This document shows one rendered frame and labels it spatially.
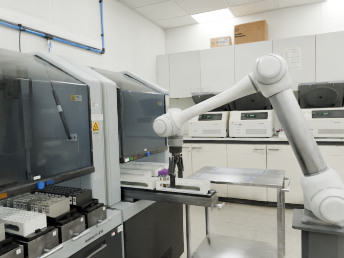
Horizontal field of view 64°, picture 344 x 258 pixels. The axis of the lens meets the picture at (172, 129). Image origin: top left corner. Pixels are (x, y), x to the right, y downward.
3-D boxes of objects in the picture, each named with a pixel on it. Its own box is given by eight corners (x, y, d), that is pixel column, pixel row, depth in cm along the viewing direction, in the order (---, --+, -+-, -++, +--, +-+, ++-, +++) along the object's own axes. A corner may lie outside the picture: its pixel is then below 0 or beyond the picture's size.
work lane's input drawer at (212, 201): (104, 198, 172) (103, 184, 171) (117, 192, 184) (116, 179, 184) (219, 212, 141) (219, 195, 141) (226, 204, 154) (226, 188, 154)
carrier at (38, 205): (56, 208, 130) (55, 195, 130) (59, 209, 129) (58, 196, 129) (34, 217, 119) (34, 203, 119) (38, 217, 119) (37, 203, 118)
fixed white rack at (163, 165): (131, 171, 219) (131, 163, 219) (137, 169, 228) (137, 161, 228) (165, 173, 207) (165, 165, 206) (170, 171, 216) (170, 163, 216)
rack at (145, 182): (110, 187, 172) (109, 177, 171) (120, 184, 181) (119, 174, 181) (152, 191, 159) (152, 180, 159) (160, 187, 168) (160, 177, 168)
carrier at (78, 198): (89, 200, 141) (89, 188, 141) (92, 200, 140) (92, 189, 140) (72, 207, 130) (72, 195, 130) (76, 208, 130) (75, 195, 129)
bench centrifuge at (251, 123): (228, 137, 376) (227, 86, 372) (237, 134, 432) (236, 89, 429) (272, 138, 353) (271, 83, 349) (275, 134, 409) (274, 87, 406)
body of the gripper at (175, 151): (178, 146, 152) (179, 163, 152) (184, 145, 159) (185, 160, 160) (166, 146, 155) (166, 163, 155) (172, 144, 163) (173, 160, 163)
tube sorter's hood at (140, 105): (59, 160, 185) (54, 64, 182) (114, 148, 240) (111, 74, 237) (124, 163, 163) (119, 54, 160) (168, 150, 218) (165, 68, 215)
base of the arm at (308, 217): (339, 213, 146) (339, 202, 145) (345, 229, 125) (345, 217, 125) (300, 209, 153) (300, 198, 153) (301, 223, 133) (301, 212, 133)
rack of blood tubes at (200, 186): (155, 191, 159) (155, 180, 158) (163, 186, 168) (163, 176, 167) (205, 196, 146) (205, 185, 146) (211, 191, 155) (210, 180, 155)
